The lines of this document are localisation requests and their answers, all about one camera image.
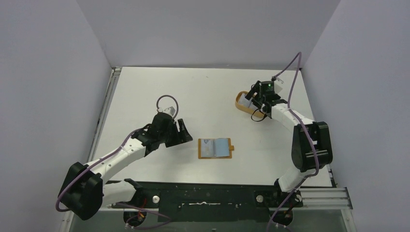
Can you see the silver credit card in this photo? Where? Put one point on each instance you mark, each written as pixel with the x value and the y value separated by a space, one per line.
pixel 246 103

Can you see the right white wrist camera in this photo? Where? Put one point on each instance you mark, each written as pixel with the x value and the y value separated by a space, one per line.
pixel 277 80

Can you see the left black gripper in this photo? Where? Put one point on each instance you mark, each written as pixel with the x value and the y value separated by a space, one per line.
pixel 183 136

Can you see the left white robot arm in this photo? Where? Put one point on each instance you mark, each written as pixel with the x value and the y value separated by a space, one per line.
pixel 86 187

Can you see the silver card in holder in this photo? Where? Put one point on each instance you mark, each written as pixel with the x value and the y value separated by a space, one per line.
pixel 207 148

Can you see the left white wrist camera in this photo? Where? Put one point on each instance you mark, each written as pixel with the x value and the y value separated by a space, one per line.
pixel 171 111

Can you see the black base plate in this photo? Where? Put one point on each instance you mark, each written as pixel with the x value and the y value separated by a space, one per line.
pixel 177 202

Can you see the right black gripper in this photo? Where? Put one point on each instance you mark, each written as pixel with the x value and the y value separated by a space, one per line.
pixel 254 95

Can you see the yellow leather card holder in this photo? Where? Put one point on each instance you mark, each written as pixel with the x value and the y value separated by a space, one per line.
pixel 223 149

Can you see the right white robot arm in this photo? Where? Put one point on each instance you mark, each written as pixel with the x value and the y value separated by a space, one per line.
pixel 311 145

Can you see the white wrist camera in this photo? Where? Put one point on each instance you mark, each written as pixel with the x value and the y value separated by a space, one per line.
pixel 277 80
pixel 171 111

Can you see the orange oval tray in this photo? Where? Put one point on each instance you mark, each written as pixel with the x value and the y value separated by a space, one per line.
pixel 257 110

